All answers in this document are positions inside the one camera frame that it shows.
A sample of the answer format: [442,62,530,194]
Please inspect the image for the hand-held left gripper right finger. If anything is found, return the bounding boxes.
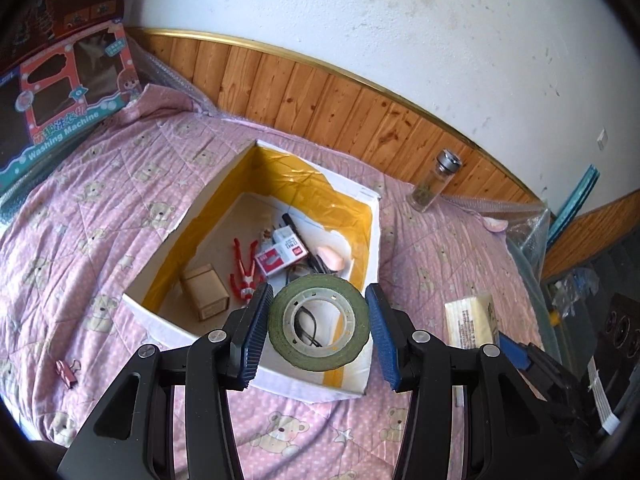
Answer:
[365,284,581,480]

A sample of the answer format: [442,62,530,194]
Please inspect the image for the black speaker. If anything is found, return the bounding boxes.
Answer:
[592,294,640,411]

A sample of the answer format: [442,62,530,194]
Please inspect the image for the red white staples box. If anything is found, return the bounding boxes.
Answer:
[254,246,293,277]

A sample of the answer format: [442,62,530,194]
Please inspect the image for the pink bear print quilt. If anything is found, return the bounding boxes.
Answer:
[0,85,556,480]

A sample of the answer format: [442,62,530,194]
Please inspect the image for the small gold box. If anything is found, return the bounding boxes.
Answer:
[180,265,231,322]

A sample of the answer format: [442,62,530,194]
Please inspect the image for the blue white plastic bag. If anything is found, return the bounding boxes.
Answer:
[552,269,601,311]

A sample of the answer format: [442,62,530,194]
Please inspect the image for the black glasses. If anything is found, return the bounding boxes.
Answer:
[285,240,353,351]

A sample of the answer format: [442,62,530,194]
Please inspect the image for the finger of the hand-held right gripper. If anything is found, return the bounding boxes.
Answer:
[497,332,568,386]

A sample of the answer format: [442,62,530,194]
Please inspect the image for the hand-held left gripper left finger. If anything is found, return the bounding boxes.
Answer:
[57,282,275,480]

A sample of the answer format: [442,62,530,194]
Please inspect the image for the glass jar silver lid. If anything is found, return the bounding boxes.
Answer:
[406,149,462,212]

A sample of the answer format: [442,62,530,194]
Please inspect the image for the pink binder clip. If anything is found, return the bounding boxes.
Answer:
[55,359,83,388]

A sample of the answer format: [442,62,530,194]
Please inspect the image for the pink toy box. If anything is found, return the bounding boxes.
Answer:
[0,20,138,196]

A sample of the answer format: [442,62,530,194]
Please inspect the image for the green tape roll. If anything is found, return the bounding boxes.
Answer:
[267,275,372,372]

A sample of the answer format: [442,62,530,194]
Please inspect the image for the blue foam panel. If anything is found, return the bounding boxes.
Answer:
[547,162,601,243]

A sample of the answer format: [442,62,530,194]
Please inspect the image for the white cardboard box yellow tape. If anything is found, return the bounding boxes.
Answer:
[122,140,383,403]

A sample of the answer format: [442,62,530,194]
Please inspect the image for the white stapler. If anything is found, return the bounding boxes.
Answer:
[272,226,306,261]

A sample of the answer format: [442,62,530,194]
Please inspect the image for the red toy figurine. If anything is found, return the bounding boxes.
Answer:
[229,240,261,303]

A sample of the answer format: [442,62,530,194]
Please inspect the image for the gold white tissue pack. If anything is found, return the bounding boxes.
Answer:
[444,292,501,351]

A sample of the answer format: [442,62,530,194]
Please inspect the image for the bubble wrap sheet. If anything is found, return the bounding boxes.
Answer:
[135,45,558,286]

